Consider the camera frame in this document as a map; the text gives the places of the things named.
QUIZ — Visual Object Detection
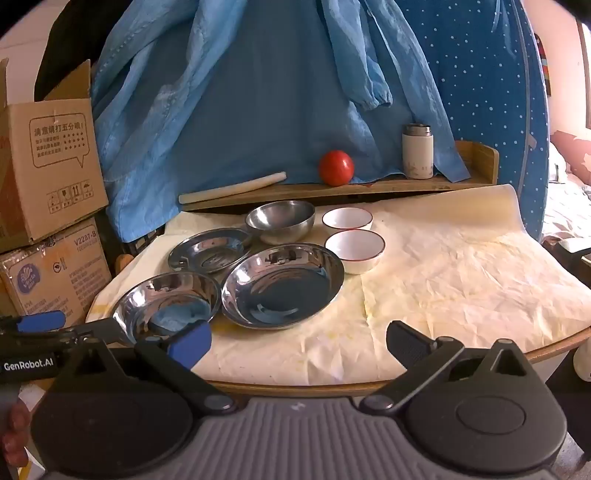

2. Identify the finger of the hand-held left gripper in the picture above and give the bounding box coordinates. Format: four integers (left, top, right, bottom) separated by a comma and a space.
59, 318, 138, 346
0, 310, 66, 334

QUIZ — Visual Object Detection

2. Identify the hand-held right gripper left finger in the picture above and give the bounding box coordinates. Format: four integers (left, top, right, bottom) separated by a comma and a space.
58, 320, 237, 415

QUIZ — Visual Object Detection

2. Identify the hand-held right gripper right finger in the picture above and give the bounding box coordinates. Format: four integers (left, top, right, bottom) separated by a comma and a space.
359, 320, 543, 415

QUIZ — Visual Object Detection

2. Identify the white bowl with red rim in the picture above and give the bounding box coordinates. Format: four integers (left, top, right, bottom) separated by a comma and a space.
322, 208, 374, 232
324, 229, 386, 275

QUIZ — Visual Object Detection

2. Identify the deep steel bowl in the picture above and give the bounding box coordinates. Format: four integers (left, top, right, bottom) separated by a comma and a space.
245, 200, 317, 244

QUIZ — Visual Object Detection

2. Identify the person's left hand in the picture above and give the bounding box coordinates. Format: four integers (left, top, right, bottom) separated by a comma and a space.
0, 401, 33, 462

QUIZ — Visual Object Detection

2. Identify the sealed cardboard box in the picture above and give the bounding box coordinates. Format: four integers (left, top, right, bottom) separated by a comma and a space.
0, 217, 113, 326

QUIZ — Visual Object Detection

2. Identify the cream table cloth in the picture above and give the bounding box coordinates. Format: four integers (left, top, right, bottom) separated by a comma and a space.
85, 184, 591, 386

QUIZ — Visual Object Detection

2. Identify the black plastic crate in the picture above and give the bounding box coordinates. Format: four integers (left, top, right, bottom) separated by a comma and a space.
108, 217, 169, 268

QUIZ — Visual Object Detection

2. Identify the open cardboard box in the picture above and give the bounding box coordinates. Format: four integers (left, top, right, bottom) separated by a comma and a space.
0, 58, 110, 254

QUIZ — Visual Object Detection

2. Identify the wooden shelf board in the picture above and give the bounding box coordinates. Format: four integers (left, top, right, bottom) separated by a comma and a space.
182, 141, 500, 213

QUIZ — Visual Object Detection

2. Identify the white stick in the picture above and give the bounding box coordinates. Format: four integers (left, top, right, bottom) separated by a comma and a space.
178, 172, 287, 204

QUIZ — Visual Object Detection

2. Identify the red tomato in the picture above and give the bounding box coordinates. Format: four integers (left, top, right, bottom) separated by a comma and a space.
319, 150, 355, 187

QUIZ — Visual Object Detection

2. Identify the white paper cup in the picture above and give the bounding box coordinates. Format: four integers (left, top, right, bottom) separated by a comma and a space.
402, 123, 434, 180

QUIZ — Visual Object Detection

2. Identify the white bed sheet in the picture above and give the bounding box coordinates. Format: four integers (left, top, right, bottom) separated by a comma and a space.
540, 148, 591, 245

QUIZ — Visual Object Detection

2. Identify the pink bedding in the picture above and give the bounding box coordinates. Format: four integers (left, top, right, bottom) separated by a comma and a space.
551, 129, 591, 185

